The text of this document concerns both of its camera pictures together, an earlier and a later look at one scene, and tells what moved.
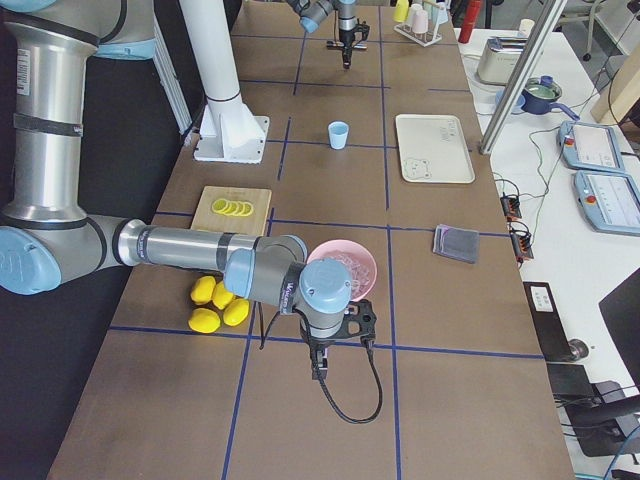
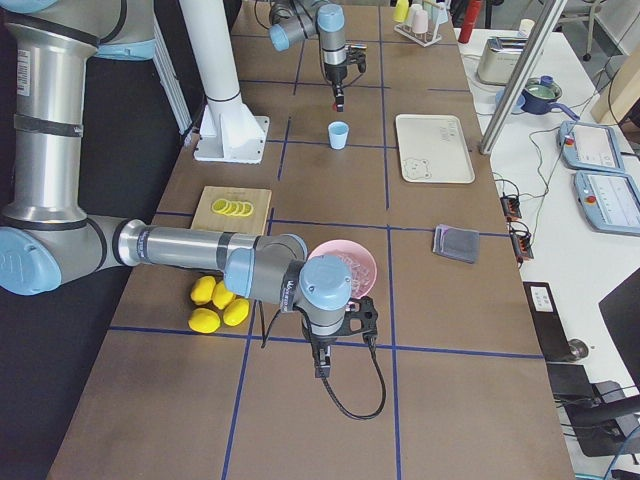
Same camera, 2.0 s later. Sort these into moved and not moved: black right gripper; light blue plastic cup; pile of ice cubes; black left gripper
Moved: black left gripper
Not moved: light blue plastic cup; pile of ice cubes; black right gripper
